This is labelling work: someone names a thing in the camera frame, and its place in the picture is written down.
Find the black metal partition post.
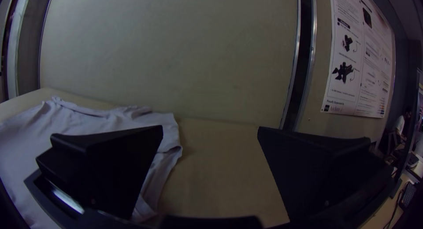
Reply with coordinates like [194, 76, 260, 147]
[280, 0, 319, 131]
[0, 0, 53, 99]

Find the white printed wall poster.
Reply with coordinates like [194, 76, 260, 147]
[320, 0, 396, 119]

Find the grey t-shirt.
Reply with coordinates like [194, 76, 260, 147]
[0, 96, 183, 229]

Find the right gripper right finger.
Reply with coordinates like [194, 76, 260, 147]
[257, 126, 394, 222]

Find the person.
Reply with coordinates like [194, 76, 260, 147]
[393, 108, 414, 137]

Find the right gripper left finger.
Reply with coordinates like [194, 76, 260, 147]
[35, 125, 163, 220]

